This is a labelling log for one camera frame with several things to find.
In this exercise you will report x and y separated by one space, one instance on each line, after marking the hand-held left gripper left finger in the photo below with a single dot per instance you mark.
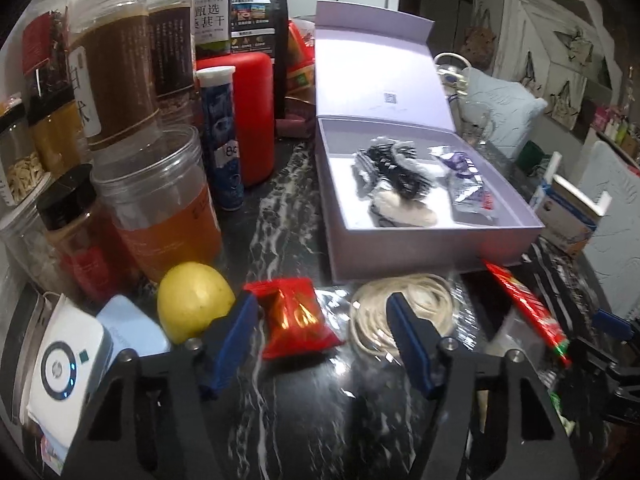
235 330

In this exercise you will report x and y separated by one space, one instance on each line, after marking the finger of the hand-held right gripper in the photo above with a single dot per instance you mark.
615 324
600 375

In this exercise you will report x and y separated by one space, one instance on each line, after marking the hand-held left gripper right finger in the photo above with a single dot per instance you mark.
410 340

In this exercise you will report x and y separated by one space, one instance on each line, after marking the long red green snack packet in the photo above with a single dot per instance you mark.
530 310

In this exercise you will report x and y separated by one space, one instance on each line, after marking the black white checked scrunchie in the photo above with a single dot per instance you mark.
395 162

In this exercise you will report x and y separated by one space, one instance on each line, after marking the lavender gift box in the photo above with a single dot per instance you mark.
400 60

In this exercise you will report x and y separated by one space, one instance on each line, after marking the beige soft pad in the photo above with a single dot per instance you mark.
407 215

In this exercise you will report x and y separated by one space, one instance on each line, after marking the yellow lemon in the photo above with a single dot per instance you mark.
195 305

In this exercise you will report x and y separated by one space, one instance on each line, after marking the red gold snack packet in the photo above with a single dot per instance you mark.
295 317

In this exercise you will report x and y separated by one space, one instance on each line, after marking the white cushioned chair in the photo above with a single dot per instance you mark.
620 230

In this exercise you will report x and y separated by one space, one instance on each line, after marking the light blue box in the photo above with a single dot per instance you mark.
135 327

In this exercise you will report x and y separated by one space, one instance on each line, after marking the white blue tissue box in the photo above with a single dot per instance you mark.
570 215

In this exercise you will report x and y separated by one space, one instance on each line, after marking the clear jar orange contents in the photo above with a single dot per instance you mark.
160 220

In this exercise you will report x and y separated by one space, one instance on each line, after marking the purple foil sachet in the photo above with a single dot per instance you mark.
467 185

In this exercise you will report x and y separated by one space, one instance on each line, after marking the white round device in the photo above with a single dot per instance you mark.
70 365

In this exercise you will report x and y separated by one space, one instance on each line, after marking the green bag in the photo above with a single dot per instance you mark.
531 156

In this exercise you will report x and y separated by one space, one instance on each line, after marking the black lid spice jar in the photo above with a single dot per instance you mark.
75 230

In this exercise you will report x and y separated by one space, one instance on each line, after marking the blue tablet tube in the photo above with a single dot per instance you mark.
222 140

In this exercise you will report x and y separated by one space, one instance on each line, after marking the red canister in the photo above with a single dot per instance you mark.
255 115

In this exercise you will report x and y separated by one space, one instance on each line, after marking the clear glass goblet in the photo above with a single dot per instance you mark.
475 122

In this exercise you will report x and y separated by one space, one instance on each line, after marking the yellow powder jar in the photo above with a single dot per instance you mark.
55 135

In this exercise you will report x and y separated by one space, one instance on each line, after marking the clear water bottle white lid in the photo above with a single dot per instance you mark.
454 77

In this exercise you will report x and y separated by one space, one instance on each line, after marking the clear jar of nuts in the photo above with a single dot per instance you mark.
20 170

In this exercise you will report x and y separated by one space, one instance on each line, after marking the tall jar brown powder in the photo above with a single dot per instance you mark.
117 70

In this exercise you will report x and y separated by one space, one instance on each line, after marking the tall jar dark label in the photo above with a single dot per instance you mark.
172 45

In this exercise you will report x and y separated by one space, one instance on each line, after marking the beige tote bag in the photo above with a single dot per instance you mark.
479 40

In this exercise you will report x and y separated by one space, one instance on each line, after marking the black pouch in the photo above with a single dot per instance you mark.
260 20

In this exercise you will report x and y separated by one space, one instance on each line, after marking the dark green canister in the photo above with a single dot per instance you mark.
212 15

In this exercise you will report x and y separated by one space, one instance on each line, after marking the red label jar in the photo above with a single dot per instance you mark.
45 40

